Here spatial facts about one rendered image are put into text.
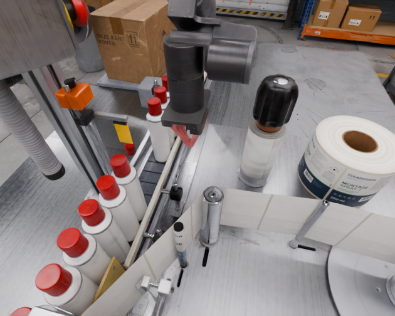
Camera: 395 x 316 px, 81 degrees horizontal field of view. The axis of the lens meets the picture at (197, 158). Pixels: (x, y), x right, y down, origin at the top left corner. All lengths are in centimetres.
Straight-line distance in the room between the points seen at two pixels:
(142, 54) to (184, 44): 73
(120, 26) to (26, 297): 90
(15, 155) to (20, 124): 203
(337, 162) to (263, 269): 29
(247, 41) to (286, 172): 47
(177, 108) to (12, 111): 23
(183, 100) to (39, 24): 19
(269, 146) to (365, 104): 75
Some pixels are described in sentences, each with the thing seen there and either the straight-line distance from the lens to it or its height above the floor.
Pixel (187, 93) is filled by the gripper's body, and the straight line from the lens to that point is 36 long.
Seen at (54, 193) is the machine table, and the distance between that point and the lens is 82.
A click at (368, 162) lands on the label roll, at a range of 64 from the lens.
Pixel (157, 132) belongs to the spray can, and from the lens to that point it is 63.
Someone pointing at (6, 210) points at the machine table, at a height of 83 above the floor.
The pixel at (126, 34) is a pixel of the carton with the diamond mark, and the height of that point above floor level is 106.
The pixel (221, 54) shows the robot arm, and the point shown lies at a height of 128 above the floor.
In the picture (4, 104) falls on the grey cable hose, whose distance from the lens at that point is 40.
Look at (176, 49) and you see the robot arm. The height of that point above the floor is 128.
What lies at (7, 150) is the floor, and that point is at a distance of 253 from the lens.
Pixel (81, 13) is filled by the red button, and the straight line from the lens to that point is 35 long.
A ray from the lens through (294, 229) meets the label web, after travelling 56.
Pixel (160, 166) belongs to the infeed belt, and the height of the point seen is 88.
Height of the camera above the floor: 141
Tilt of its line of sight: 48 degrees down
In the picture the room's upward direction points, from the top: straight up
